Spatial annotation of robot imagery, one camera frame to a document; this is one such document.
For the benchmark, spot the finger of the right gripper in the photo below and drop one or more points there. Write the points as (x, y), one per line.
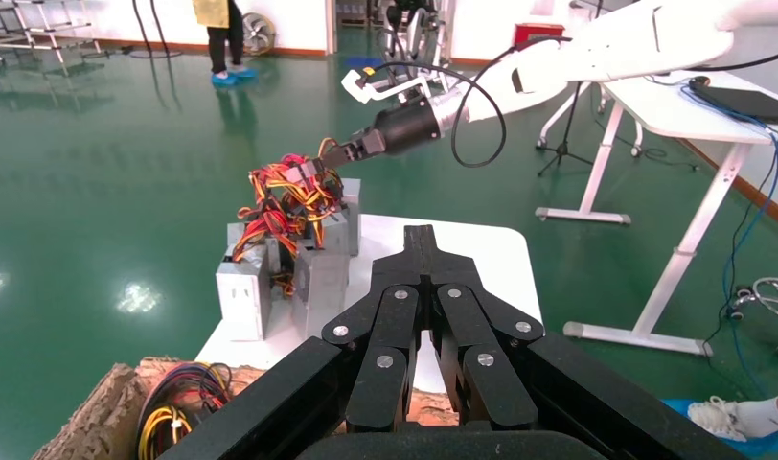
(354, 145)
(357, 157)

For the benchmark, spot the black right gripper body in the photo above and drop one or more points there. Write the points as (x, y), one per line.
(405, 124)

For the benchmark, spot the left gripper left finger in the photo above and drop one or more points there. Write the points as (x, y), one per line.
(389, 355)

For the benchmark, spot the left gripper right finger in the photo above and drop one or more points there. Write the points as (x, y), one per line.
(484, 381)

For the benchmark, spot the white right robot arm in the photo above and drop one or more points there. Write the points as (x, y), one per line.
(617, 51)

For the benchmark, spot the round floor fan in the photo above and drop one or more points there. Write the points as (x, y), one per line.
(259, 35)

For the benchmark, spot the white table with casters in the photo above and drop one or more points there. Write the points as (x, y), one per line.
(557, 115)

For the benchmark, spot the red box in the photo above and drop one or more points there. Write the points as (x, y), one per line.
(538, 33)

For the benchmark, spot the black tripod stand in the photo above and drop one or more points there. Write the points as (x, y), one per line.
(570, 127)

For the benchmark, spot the person in yellow apron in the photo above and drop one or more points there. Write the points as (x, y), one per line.
(219, 38)

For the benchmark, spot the white sneaker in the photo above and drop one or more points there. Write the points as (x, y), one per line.
(719, 416)

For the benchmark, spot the white desk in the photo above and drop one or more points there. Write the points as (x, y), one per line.
(668, 108)

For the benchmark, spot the blue shoe cover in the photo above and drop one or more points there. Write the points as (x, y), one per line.
(763, 447)

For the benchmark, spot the brown cardboard divider box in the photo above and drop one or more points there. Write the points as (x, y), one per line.
(103, 413)

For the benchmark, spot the black laptop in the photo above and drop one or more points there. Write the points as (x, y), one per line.
(751, 101)

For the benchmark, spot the white metal ladder frame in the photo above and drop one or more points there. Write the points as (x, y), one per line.
(56, 27)

